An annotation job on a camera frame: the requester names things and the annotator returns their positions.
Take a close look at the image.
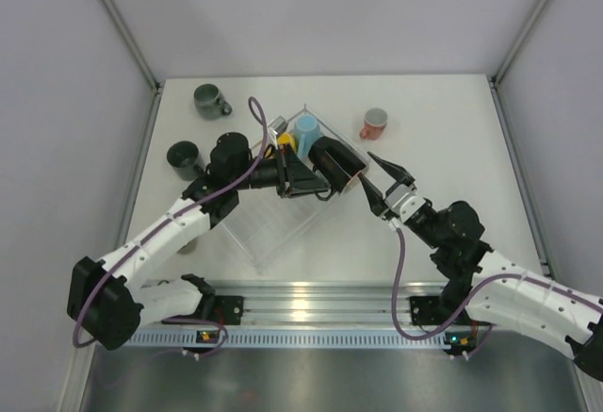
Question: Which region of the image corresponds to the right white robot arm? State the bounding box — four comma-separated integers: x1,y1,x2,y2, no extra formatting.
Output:
359,156,602,380

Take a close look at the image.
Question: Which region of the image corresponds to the dark grey glazed mug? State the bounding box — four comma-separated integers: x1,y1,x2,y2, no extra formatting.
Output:
193,83,233,121

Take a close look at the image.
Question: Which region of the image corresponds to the yellow enamel mug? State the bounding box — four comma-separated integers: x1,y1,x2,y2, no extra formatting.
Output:
277,132,297,152

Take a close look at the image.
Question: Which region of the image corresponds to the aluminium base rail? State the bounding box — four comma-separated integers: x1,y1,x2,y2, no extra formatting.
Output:
140,280,524,328

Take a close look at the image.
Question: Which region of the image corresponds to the left aluminium frame post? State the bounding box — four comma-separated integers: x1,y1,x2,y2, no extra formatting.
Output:
99,0,160,94

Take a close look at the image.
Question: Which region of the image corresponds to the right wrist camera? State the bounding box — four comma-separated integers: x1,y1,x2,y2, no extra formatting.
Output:
385,186,425,231

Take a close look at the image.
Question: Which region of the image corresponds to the pink coral mug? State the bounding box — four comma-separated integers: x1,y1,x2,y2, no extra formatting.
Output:
359,107,388,140

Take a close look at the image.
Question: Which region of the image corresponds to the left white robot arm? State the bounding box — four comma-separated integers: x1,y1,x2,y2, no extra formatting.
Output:
67,132,330,350

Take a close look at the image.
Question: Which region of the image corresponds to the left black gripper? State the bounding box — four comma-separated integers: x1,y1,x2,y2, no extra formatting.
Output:
231,142,329,198

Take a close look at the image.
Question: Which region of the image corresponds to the light blue mug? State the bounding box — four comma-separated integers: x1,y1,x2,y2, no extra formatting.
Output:
293,114,322,159

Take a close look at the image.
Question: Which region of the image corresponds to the olive beige small mug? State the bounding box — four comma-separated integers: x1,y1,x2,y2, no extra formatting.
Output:
178,240,197,255

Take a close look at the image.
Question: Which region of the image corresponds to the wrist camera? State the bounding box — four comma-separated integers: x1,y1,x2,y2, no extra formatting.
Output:
268,116,288,139
385,186,425,231

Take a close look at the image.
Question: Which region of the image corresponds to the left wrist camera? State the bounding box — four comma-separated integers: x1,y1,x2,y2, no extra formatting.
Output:
268,116,288,139

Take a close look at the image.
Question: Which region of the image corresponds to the perforated cable duct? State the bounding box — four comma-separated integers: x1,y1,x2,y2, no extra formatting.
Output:
126,326,450,350

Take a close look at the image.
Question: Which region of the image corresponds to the right aluminium frame post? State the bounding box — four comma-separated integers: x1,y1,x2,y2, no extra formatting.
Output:
490,0,553,91

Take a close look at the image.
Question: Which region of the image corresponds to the dark green cup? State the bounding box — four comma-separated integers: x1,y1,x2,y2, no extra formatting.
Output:
166,140,204,181

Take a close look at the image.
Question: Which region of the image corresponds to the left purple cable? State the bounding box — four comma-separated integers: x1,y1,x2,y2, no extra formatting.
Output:
73,95,270,350

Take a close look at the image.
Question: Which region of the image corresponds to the black mug white interior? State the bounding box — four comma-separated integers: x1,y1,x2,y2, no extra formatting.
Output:
308,136,367,193

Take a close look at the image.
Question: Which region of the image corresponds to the aluminium frame post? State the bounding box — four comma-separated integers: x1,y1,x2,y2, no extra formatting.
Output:
490,0,553,91
99,0,160,94

